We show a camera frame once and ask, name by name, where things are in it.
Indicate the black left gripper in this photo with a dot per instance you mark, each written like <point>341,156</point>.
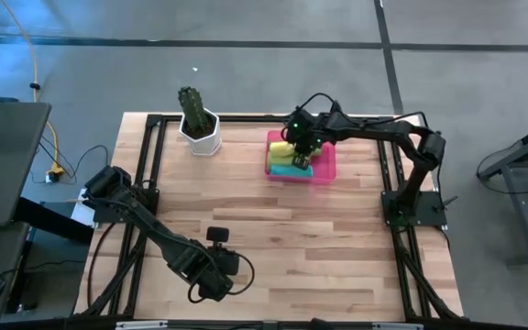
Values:
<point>216,266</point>

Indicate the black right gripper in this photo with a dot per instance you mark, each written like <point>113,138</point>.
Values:
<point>313,137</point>

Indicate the teal microfiber towel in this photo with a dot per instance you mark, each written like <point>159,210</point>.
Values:
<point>291,172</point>

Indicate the yellow microfiber towel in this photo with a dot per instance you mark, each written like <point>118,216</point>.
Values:
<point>282,148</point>

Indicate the pink translucent plastic basket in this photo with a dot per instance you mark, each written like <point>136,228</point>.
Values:
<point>326,167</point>

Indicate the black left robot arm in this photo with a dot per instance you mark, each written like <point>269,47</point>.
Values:
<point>154,224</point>

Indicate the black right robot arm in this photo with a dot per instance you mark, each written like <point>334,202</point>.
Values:
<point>383,130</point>

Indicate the white hexagonal plant pot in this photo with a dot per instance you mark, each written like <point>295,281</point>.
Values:
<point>200,143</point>

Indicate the green cactus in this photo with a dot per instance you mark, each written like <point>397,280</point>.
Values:
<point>193,107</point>

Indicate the white paper sheet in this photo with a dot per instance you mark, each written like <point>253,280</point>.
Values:
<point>77,215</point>

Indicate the black desk beam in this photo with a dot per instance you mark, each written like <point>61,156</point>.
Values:
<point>53,222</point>

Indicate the black metal stand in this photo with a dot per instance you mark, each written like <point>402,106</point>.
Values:
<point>518,215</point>

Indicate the dark grey side desk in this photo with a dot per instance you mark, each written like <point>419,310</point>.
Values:
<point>3,160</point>

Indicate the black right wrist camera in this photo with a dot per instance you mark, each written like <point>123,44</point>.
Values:
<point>297,124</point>

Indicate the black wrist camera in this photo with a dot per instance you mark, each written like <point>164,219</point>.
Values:
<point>297,124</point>
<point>217,234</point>

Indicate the black aluminium table frame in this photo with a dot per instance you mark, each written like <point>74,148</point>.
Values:
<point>268,118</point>

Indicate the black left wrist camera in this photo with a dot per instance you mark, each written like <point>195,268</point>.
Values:
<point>217,234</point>

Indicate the silver metal bracket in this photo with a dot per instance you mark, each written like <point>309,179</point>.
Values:
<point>140,325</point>
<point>397,326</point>

